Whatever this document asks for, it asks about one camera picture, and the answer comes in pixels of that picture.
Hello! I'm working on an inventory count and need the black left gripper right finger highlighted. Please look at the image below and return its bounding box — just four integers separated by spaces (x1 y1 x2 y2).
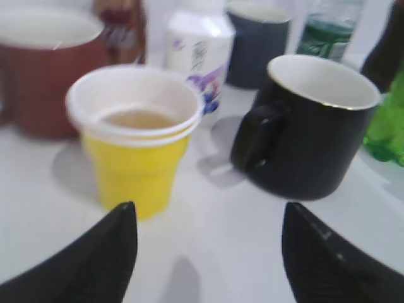
282 202 403 302

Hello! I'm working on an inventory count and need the yellow paper cup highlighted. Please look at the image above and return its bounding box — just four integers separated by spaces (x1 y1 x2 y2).
66 64 204 220

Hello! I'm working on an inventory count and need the clear water bottle green label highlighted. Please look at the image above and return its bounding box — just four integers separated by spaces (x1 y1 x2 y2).
296 0 365 62

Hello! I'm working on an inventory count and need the brown drink bottle white cap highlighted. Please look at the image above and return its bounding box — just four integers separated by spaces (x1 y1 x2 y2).
92 0 147 64

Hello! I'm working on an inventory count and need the cola bottle red label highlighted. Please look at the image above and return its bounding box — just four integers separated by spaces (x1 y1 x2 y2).
360 1 403 94

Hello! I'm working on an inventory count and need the dark grey mug rear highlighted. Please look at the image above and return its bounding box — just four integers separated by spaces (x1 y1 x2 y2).
226 1 292 90

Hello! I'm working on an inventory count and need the brown ceramic mug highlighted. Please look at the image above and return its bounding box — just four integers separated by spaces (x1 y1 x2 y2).
1 5 109 139

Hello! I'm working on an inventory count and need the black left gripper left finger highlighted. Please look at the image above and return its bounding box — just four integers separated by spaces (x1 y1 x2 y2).
1 202 138 302

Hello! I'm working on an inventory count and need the green Sprite bottle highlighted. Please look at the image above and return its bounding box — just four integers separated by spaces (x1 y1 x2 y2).
363 68 403 167

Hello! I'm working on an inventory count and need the white blueberry yogurt carton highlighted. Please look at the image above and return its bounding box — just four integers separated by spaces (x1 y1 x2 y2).
163 9 235 115

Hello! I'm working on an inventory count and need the black mug front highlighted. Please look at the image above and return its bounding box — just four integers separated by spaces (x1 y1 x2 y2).
230 55 381 201

